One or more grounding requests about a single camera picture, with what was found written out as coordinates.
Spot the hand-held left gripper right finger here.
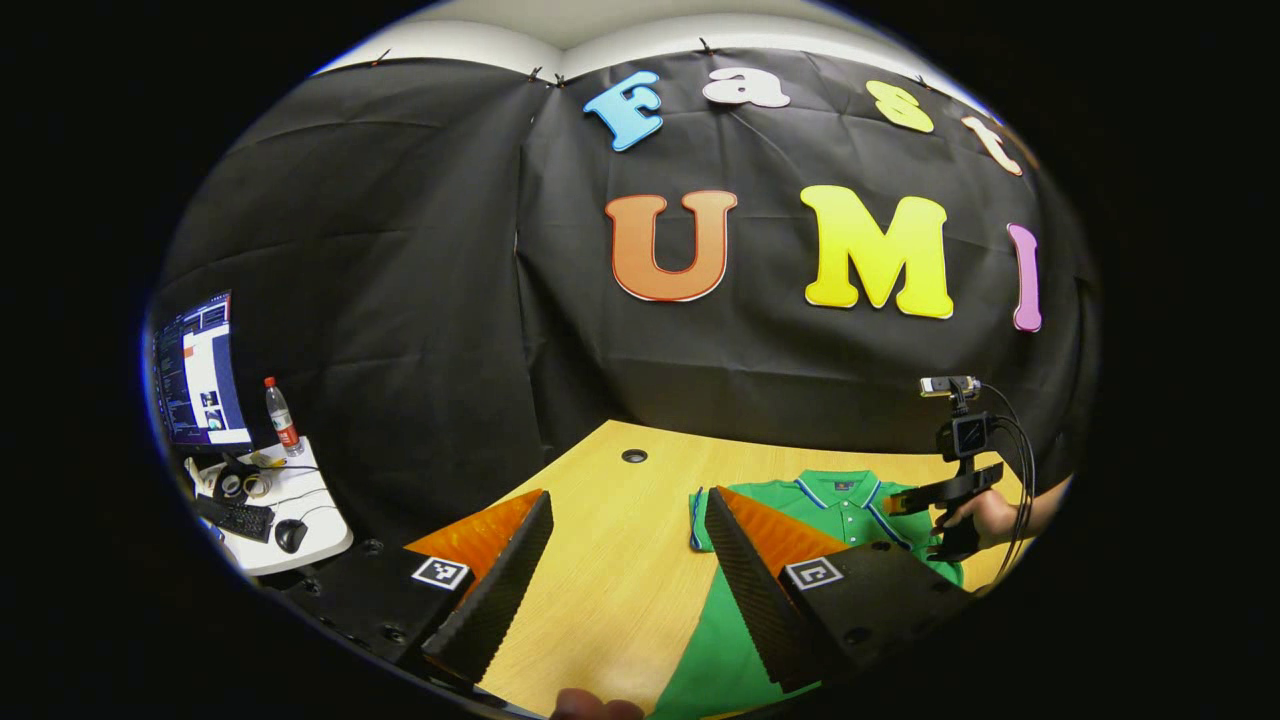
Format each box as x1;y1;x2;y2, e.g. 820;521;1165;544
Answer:
703;486;977;696

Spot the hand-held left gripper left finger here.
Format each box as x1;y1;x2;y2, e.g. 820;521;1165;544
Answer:
262;488;555;701

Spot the green T-shirt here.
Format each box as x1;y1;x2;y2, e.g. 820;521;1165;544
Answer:
650;470;966;720

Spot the white side table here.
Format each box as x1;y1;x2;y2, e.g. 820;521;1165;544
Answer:
185;437;354;577

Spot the black keyboard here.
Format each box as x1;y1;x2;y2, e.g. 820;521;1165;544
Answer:
192;497;276;544

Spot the clear plastic water bottle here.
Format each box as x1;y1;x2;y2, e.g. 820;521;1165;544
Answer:
263;376;304;458

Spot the black backdrop cloth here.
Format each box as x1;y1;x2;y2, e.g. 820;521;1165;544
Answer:
150;45;1101;549

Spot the computer monitor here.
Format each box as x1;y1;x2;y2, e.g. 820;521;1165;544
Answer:
150;290;256;453

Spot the row of black cloth clips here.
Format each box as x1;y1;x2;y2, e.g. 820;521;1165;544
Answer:
372;38;931;91

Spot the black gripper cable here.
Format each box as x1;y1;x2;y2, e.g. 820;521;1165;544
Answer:
978;382;1038;586

